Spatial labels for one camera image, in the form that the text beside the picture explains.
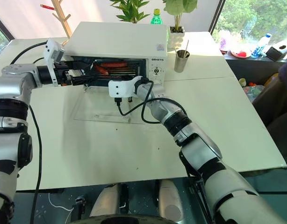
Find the person in dark clothes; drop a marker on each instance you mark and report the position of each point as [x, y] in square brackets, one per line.
[277, 98]

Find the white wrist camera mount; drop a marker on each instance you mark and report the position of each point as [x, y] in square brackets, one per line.
[51, 52]
[121, 87]

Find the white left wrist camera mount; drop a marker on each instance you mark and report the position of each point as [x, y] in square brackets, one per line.
[51, 52]

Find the wooden coat rack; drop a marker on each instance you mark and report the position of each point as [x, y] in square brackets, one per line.
[62, 18]

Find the red sausage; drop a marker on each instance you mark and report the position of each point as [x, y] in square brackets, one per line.
[102, 69]
[114, 64]

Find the wooden stick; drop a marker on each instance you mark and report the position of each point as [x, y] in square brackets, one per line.
[186, 47]

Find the steel cup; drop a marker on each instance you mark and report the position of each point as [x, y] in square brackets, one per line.
[181, 62]

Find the white toaster oven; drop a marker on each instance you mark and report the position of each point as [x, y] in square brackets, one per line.
[115, 39]

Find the beige rounded robot leg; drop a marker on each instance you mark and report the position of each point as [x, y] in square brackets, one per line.
[170, 200]
[106, 200]

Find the green plastic bottle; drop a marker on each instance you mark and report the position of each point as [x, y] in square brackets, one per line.
[156, 18]

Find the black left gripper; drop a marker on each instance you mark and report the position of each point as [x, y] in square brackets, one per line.
[61, 75]

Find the narrow-leaf green plant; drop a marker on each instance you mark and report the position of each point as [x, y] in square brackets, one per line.
[131, 9]

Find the glass toaster oven door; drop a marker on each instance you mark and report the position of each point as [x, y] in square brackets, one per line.
[103, 107]

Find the blue-label water bottle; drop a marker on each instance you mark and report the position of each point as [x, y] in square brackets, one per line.
[260, 46]

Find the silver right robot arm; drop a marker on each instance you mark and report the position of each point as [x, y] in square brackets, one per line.
[204, 154]

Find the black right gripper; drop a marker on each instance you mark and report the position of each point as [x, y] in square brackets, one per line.
[129, 99]

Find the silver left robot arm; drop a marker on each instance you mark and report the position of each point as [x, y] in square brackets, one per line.
[15, 79]

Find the purple toy figure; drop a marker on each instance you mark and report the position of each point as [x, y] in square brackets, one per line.
[223, 44]

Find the white ribbed plant pot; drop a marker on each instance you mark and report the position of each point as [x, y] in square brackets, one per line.
[176, 37]

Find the broad-leaf green plant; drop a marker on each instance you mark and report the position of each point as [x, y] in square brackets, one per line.
[178, 7]

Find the black tissue box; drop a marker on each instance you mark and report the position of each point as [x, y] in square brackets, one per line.
[277, 52]

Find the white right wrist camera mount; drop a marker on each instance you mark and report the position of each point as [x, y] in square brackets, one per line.
[121, 87]

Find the red pen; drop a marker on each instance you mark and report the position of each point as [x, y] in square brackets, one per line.
[47, 7]

